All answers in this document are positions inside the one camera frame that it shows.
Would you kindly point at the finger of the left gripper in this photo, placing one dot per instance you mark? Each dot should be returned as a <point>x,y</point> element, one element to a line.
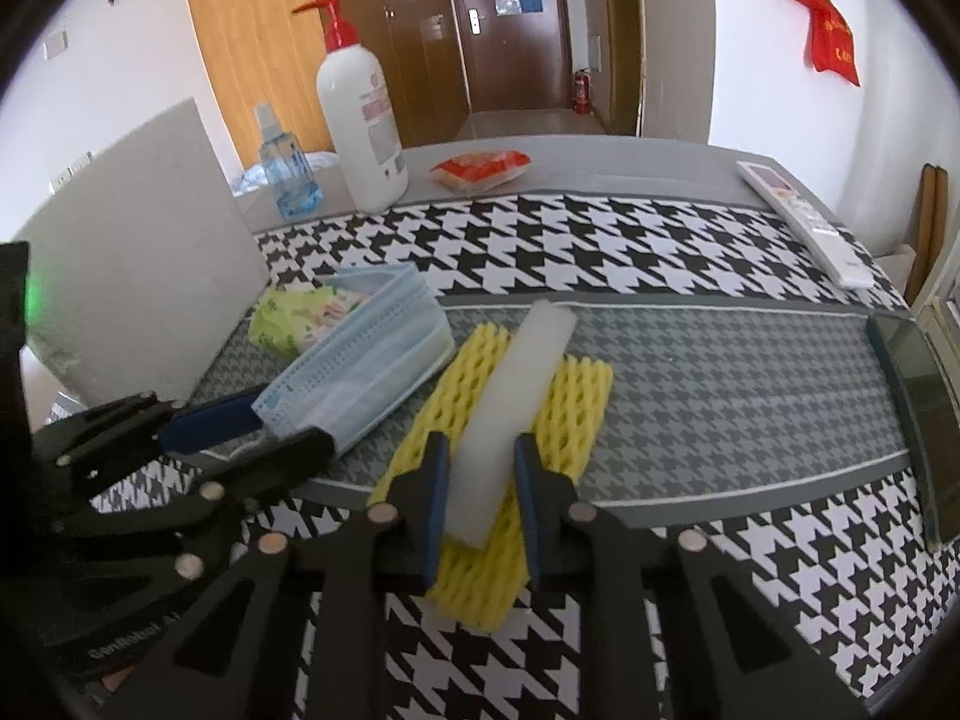
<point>99,447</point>
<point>206,520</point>

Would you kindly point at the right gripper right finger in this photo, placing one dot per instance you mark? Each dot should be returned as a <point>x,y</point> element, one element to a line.
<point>670,625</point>

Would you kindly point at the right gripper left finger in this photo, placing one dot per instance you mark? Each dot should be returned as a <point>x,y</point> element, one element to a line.
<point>295,628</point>

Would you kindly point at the white foam strip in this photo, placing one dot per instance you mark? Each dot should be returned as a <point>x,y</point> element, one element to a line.
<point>507,406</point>

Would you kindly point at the blue face mask stack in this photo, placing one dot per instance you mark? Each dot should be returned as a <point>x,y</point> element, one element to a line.
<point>373,360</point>

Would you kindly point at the person's left hand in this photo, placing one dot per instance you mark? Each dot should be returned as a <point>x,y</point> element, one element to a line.
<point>105,686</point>

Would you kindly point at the white styrofoam box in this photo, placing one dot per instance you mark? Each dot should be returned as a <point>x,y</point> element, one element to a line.
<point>141,266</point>

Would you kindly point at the green tissue pack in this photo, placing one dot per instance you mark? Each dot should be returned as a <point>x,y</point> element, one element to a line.
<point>290,321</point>

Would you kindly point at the houndstooth table cloth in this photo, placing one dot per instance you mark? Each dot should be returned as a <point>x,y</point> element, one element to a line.
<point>716,379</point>

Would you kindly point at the clear blue spray bottle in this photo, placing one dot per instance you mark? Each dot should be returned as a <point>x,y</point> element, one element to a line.
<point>286,167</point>

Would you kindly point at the light blue plastic bag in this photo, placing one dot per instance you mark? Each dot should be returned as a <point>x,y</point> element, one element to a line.
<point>255,177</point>

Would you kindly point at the white red pump bottle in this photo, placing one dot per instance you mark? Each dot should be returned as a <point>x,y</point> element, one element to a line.
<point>358,111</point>

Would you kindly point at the white remote control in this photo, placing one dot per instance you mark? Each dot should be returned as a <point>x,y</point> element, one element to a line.
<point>823,239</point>

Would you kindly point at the red snack packet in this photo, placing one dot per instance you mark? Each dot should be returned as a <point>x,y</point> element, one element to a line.
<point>480,171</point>

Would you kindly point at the light wooden wardrobe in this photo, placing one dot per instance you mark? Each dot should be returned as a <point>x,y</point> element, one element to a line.
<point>268,51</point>

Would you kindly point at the red fire extinguisher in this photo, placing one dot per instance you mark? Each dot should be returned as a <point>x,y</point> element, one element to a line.
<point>581,92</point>

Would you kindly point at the dark brown entrance door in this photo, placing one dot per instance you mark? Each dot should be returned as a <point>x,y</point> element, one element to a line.
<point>516,53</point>

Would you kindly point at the white wall socket pair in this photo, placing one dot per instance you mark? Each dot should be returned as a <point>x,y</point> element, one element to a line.
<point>63,177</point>

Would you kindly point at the white wall switch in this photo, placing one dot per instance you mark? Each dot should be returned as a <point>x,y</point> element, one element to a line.
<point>55,44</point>

